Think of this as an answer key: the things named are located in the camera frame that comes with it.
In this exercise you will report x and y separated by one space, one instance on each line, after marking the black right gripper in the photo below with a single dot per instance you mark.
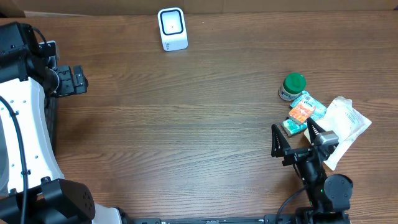
280 147

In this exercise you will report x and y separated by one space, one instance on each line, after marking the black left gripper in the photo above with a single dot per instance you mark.
70 86

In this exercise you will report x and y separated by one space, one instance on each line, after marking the teal tissue pack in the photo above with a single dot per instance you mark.
292 128

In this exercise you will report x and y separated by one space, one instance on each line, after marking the orange tissue pack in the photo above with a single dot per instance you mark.
302 111

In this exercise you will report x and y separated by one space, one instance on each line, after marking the teal wet wipes pack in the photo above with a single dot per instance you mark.
305 99

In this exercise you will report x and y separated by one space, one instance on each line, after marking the green capped bottle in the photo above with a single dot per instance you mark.
292 86

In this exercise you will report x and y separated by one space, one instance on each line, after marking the beige plastic pouch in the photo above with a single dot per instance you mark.
346 122

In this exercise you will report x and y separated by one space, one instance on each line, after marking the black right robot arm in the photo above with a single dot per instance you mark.
329 196

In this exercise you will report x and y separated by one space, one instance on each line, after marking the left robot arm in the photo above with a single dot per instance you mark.
31 78

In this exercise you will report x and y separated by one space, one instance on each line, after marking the white barcode scanner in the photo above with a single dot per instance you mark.
172 28

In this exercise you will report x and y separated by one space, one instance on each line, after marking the grey plastic mesh basket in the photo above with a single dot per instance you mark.
50 109

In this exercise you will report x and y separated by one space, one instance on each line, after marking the cardboard backdrop panel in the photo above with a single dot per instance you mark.
24 8

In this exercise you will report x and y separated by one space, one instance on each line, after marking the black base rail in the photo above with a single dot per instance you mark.
211 221

